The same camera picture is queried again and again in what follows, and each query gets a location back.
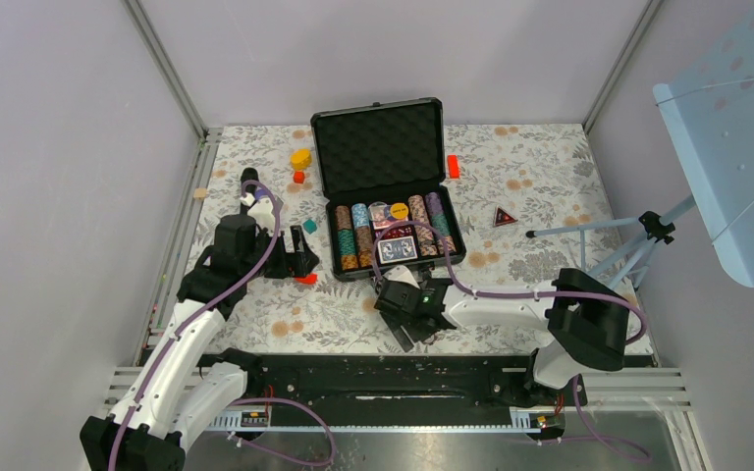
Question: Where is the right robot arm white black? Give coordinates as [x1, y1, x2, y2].
[375, 266, 630, 404]

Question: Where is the blue playing card deck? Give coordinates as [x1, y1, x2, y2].
[377, 235, 418, 265]

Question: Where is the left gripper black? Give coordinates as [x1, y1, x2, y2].
[242, 224, 318, 281]

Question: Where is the light blue perforated panel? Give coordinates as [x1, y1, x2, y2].
[653, 10, 754, 288]

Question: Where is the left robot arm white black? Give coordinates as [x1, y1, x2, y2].
[80, 214, 319, 470]

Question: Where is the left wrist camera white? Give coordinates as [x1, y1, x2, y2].
[240, 192, 277, 232]

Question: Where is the black poker chip case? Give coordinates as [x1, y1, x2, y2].
[310, 97, 467, 282]

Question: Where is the teal small cube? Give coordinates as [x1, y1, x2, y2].
[302, 219, 318, 234]

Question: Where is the purple chip stack far right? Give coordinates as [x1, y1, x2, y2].
[424, 191, 457, 254]

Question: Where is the red rectangular block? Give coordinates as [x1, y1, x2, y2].
[296, 273, 318, 286]

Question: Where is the floral table mat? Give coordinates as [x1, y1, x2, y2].
[189, 125, 620, 354]

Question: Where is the red black triangle card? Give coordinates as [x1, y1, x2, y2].
[493, 207, 518, 228]

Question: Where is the yellow cylinder block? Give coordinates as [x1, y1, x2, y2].
[290, 148, 312, 172]

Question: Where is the purple toy microphone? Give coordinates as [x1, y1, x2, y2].
[256, 189, 280, 214]

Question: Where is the black microphone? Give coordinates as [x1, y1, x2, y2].
[241, 167, 259, 193]

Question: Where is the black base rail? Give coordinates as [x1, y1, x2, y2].
[172, 348, 588, 429]

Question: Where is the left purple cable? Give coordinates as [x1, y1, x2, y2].
[106, 180, 340, 471]

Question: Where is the clear plastic disc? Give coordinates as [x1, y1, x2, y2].
[368, 202, 388, 227]

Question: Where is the red playing card deck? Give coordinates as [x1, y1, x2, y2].
[371, 220, 398, 230]

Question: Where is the yellow dealer button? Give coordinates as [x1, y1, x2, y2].
[388, 202, 409, 221]

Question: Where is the red block beside case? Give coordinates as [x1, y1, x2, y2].
[447, 154, 460, 180]

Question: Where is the brown chip stack far left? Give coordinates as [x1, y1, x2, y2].
[335, 205, 359, 271]

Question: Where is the light blue tripod stand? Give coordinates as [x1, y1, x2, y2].
[525, 195, 696, 289]

